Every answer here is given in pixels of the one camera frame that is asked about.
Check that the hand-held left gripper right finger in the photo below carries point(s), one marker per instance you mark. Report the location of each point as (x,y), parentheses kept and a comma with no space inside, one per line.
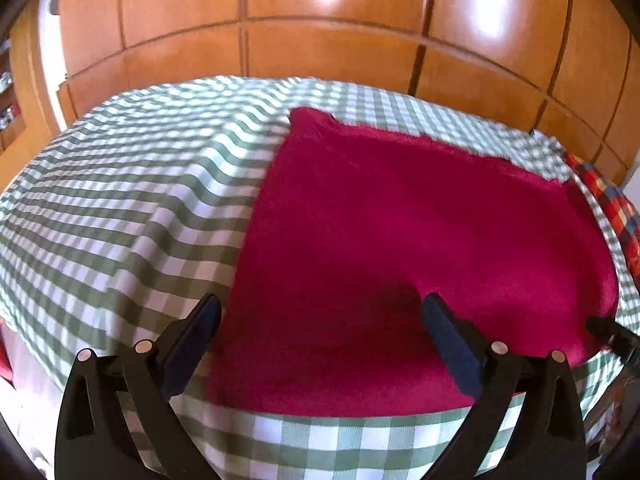
(450,347)

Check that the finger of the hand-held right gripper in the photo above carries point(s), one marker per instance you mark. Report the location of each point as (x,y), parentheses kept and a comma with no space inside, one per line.
(617,337)

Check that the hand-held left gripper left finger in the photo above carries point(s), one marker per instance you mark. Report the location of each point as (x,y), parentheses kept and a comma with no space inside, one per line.
(192,347)

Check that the red cloth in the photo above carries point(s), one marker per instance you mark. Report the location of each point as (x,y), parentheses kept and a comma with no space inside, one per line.
(400,235)

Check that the multicoloured plaid cloth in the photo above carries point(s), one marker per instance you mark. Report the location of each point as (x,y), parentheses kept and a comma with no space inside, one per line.
(620,210)

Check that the green checked tablecloth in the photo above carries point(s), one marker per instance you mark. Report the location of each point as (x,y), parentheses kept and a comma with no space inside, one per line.
(125,185)

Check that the wooden shelf with items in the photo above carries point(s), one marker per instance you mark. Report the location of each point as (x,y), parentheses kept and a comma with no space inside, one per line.
(11,105)

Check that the wooden wardrobe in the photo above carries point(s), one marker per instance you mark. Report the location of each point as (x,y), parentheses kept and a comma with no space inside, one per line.
(325,45)

